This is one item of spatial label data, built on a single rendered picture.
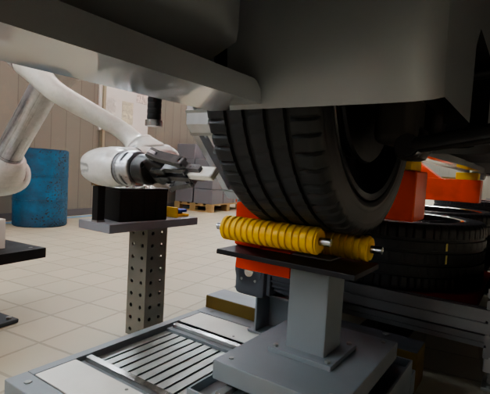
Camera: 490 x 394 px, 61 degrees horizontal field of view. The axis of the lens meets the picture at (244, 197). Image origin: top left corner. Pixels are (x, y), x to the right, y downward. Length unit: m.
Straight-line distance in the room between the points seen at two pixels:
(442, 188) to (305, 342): 2.44
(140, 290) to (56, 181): 2.89
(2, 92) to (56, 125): 0.68
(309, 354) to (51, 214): 3.65
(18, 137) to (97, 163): 0.69
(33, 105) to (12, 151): 0.22
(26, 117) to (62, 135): 3.57
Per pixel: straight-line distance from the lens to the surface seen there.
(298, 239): 0.87
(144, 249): 1.59
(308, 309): 1.00
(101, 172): 1.11
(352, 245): 0.96
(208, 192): 6.27
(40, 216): 4.39
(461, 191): 3.30
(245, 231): 0.94
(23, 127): 1.74
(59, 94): 1.34
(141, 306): 1.65
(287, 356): 1.03
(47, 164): 4.37
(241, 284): 1.43
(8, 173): 1.86
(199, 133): 0.88
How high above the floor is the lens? 0.65
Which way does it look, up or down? 3 degrees down
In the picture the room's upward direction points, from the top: 3 degrees clockwise
